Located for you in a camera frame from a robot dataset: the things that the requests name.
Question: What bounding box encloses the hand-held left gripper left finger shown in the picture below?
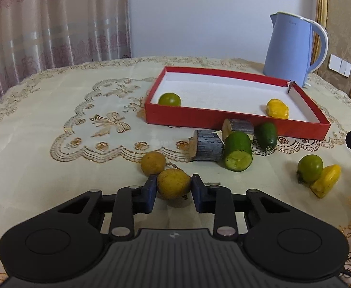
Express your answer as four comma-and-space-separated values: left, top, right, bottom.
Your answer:
57, 174, 158, 241

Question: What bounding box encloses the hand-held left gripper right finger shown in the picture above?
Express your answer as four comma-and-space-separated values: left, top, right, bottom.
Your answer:
191, 173, 287, 241

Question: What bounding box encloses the yellow-brown round fruit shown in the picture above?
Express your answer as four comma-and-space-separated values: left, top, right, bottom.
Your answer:
157, 168, 192, 200
141, 152, 179, 176

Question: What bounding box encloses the grey sugar cane piece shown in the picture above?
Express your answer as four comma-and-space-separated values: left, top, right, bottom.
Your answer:
222, 118, 255, 141
189, 130, 225, 162

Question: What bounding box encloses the green round citrus fruit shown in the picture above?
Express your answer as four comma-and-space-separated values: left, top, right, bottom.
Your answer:
297, 154, 324, 185
158, 93, 182, 107

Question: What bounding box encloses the red cardboard box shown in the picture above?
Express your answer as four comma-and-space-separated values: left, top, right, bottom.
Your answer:
144, 66, 331, 141

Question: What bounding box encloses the yellow fruit piece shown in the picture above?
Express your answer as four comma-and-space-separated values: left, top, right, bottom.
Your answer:
266, 99, 289, 119
310, 164, 342, 199

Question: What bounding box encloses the cut green cucumber piece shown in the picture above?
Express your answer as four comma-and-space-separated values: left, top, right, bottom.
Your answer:
223, 131, 253, 172

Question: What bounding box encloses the green cucumber end piece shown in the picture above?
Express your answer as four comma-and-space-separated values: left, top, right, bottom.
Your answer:
253, 122, 278, 152

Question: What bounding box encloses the light blue electric kettle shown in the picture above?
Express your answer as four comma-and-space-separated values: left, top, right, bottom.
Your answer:
262, 12, 329, 88

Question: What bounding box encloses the pink patterned curtain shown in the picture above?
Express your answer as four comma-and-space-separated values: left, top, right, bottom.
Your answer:
0, 0, 133, 112

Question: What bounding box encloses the white wall switch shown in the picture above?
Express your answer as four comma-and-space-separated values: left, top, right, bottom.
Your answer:
328, 53, 351, 77

